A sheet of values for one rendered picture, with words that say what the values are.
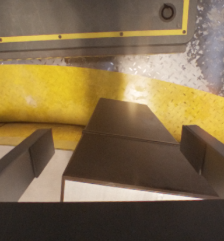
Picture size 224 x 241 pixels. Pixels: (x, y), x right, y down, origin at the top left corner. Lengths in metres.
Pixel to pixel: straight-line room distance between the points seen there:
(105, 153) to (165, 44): 0.38
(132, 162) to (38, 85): 0.75
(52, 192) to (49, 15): 0.55
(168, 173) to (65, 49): 0.42
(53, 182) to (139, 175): 0.52
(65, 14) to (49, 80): 0.41
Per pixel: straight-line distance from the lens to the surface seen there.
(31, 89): 0.90
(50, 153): 0.17
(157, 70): 0.83
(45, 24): 0.52
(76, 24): 0.50
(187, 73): 0.87
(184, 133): 0.16
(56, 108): 0.87
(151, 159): 0.20
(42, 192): 0.70
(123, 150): 0.20
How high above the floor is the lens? 0.80
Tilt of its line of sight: 72 degrees down
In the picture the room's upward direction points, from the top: 176 degrees counter-clockwise
